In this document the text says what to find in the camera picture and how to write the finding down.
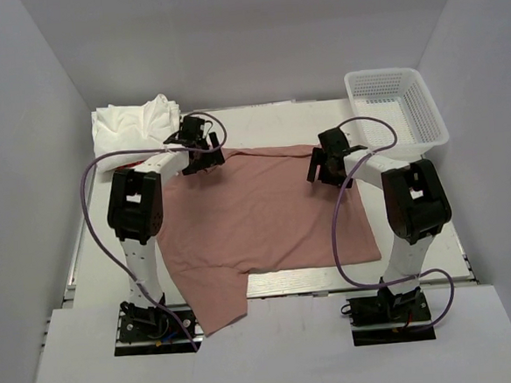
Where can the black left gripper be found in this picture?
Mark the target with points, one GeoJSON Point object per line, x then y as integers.
{"type": "Point", "coordinates": [214, 158]}

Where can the white perforated plastic basket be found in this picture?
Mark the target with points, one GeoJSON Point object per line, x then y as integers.
{"type": "Point", "coordinates": [399, 97]}

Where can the red folded shirt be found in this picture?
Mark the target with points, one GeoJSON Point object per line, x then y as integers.
{"type": "Point", "coordinates": [128, 166]}

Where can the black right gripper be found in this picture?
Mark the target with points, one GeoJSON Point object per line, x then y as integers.
{"type": "Point", "coordinates": [320, 158]}

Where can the pink t shirt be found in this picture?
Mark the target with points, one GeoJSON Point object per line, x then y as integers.
{"type": "Point", "coordinates": [254, 214]}

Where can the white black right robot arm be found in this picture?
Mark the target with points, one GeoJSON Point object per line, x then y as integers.
{"type": "Point", "coordinates": [416, 204]}

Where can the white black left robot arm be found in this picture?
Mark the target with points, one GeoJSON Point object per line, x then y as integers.
{"type": "Point", "coordinates": [135, 209]}

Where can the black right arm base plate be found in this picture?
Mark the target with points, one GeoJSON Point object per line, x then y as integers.
{"type": "Point", "coordinates": [374, 323]}

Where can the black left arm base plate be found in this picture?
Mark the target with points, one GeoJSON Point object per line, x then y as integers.
{"type": "Point", "coordinates": [151, 331]}

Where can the white folded t shirt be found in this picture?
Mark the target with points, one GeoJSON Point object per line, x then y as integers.
{"type": "Point", "coordinates": [130, 132]}

